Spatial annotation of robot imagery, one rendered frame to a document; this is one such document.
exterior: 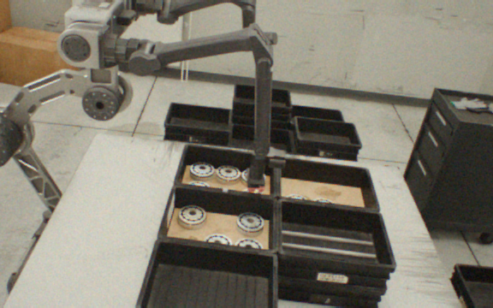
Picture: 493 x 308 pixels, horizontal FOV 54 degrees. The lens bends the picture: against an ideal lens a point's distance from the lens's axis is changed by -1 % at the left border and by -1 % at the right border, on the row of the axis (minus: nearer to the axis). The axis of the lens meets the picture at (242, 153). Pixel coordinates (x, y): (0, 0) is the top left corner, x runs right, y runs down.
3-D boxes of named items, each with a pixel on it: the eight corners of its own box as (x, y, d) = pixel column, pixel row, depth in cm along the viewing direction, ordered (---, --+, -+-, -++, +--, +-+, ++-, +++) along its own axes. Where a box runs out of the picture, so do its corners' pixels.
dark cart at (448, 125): (410, 240, 317) (460, 121, 269) (394, 198, 355) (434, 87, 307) (498, 250, 320) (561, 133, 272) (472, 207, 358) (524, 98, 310)
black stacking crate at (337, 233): (272, 279, 165) (277, 254, 159) (273, 222, 190) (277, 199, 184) (387, 293, 166) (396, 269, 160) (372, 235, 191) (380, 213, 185)
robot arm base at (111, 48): (105, 59, 160) (104, 24, 153) (130, 62, 160) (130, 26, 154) (98, 69, 152) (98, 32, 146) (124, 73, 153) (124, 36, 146)
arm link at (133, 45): (125, 37, 154) (121, 46, 150) (157, 40, 154) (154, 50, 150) (126, 61, 160) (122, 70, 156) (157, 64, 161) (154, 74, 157)
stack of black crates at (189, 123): (161, 185, 311) (163, 124, 287) (168, 159, 337) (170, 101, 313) (222, 192, 313) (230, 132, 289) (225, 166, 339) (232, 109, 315)
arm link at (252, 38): (267, 15, 149) (266, 32, 141) (275, 53, 158) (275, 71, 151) (130, 40, 157) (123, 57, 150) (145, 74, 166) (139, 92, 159)
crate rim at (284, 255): (276, 258, 160) (277, 253, 159) (276, 203, 185) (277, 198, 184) (395, 274, 161) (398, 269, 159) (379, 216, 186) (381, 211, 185)
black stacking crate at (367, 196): (273, 222, 191) (277, 198, 185) (273, 178, 216) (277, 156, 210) (372, 234, 191) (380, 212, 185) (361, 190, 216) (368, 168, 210)
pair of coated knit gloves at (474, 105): (454, 110, 289) (456, 106, 287) (444, 97, 304) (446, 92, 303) (495, 115, 290) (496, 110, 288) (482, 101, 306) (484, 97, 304)
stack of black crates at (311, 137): (285, 198, 315) (297, 139, 292) (282, 172, 341) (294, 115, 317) (345, 204, 318) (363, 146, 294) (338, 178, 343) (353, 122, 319)
